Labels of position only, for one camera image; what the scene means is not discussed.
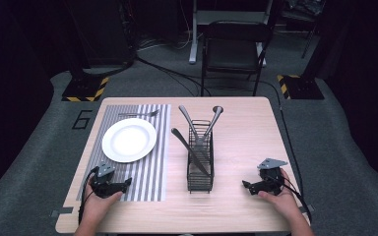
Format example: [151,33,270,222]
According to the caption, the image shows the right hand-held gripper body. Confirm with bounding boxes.
[255,157,289,197]

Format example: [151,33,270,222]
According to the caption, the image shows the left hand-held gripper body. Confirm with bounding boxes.
[90,161,123,200]

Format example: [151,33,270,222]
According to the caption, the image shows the person's left hand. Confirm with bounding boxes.
[82,191,124,228]

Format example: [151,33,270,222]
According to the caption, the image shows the person's right hand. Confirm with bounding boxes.
[258,167,301,221]

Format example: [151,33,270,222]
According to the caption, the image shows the grey striped placemat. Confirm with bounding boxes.
[76,103,172,203]

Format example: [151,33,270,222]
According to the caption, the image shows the white round plate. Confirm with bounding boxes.
[101,117,158,164]

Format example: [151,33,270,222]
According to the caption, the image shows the silver fork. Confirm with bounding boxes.
[117,109,161,120]

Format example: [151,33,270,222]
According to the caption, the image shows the silver table knife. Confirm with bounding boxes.
[170,127,212,177]

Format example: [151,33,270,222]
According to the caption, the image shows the black folding chair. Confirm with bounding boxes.
[200,20,274,98]

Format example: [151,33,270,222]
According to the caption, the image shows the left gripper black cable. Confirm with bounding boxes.
[77,166,100,227]

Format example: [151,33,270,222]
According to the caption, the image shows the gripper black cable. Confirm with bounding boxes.
[265,175,313,224]
[77,166,100,227]

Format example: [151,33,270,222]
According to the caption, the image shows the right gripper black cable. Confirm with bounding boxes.
[265,175,313,224]

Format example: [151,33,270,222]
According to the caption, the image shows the long black floor cable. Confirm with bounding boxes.
[257,79,305,199]

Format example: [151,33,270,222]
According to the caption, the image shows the black wire cutlery basket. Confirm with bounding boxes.
[186,119,216,194]

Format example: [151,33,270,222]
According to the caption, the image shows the silver utensil with round-ended handle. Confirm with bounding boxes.
[200,105,224,144]

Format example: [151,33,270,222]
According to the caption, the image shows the silver utensil with narrow handle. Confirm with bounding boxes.
[177,104,201,146]

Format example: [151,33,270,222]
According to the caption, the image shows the black base plate with hazard stripes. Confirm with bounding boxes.
[61,75,110,103]
[277,74,326,100]

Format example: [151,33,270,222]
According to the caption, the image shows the black floor cable loop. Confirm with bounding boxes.
[135,56,213,98]

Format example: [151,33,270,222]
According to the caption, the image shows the white floor cables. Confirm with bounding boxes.
[137,29,196,53]

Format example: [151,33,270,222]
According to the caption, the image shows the white metal stand frame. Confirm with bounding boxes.
[188,0,274,65]

